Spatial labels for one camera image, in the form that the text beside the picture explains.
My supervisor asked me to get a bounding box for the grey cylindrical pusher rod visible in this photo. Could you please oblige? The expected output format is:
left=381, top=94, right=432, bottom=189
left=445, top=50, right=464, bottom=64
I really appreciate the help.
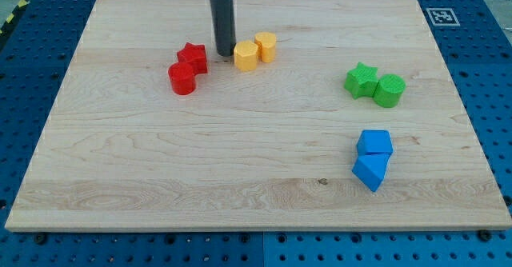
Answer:
left=210, top=0, right=236, bottom=57

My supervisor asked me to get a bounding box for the green cylinder block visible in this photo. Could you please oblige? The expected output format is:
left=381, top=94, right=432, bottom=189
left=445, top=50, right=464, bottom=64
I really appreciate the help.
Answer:
left=373, top=74, right=406, bottom=108

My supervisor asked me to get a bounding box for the blue triangle block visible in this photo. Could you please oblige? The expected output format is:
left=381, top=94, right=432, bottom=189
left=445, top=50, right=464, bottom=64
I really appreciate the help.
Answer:
left=352, top=153, right=390, bottom=192

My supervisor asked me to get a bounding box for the green star block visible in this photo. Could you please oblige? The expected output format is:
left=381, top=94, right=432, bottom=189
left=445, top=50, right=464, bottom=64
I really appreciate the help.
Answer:
left=344, top=62, right=379, bottom=99

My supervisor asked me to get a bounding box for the yellow heart block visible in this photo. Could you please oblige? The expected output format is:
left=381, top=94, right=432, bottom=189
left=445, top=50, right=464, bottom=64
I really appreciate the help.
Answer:
left=254, top=31, right=277, bottom=63

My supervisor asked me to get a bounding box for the red cylinder block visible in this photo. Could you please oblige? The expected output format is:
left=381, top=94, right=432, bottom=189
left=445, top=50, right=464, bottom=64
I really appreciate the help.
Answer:
left=168, top=62, right=196, bottom=95

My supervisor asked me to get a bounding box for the light wooden board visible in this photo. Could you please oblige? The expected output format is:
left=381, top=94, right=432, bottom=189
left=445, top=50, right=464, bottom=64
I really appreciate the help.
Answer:
left=6, top=0, right=511, bottom=233

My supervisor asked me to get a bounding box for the red star block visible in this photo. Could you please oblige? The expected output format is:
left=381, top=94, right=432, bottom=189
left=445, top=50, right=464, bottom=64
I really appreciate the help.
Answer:
left=177, top=42, right=208, bottom=74

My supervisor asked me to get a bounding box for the blue cube block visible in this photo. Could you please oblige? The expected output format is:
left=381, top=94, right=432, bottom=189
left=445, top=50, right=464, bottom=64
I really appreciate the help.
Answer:
left=356, top=130, right=394, bottom=155

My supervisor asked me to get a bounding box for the white fiducial marker tag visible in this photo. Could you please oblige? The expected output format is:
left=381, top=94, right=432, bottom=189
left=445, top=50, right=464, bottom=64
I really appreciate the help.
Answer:
left=426, top=7, right=460, bottom=26

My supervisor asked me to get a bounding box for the yellow hexagon block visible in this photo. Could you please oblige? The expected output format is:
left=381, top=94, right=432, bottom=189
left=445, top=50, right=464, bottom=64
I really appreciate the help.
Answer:
left=234, top=41, right=258, bottom=72

